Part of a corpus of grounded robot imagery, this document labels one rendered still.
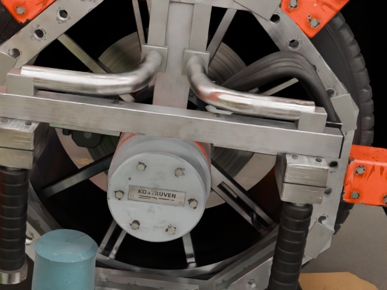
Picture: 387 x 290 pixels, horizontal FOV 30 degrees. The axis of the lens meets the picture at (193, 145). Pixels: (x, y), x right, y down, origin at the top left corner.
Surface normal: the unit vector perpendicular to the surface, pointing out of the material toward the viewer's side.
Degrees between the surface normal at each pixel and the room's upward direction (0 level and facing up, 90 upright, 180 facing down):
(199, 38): 90
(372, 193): 90
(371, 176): 90
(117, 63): 90
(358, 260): 0
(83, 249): 0
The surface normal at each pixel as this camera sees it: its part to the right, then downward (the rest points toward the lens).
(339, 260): 0.12, -0.93
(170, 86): -0.02, 0.34
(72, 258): 0.30, -0.40
